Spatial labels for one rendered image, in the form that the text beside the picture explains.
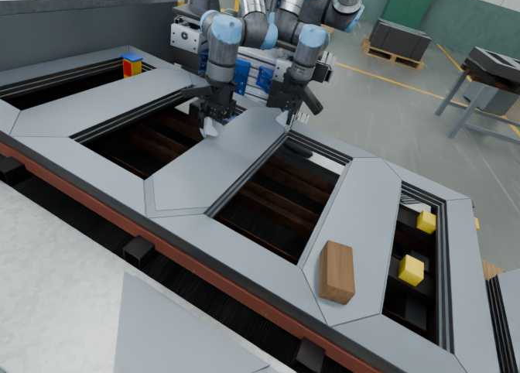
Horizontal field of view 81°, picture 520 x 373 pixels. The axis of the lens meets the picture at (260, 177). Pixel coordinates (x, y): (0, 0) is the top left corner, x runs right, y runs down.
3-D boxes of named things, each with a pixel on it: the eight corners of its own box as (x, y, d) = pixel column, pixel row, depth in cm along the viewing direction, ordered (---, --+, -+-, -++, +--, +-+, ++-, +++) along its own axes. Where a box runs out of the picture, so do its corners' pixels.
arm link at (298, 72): (317, 65, 100) (309, 70, 93) (313, 78, 102) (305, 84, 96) (297, 57, 101) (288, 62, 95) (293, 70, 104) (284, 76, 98)
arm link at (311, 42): (330, 29, 94) (324, 33, 87) (318, 64, 100) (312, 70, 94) (307, 21, 95) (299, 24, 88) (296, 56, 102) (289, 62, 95)
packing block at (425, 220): (431, 234, 99) (438, 227, 96) (415, 227, 100) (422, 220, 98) (431, 224, 103) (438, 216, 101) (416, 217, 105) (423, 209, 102)
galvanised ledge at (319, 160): (454, 236, 122) (459, 231, 120) (189, 108, 150) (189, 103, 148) (452, 207, 137) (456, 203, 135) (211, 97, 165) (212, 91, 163)
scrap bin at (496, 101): (503, 117, 492) (531, 83, 456) (480, 111, 485) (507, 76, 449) (480, 100, 539) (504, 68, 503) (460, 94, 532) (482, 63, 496)
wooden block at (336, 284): (345, 306, 63) (356, 293, 60) (318, 297, 63) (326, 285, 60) (343, 259, 72) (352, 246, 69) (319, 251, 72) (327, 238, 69)
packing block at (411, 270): (415, 287, 81) (423, 278, 78) (397, 277, 82) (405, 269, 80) (416, 271, 85) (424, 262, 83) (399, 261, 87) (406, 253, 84)
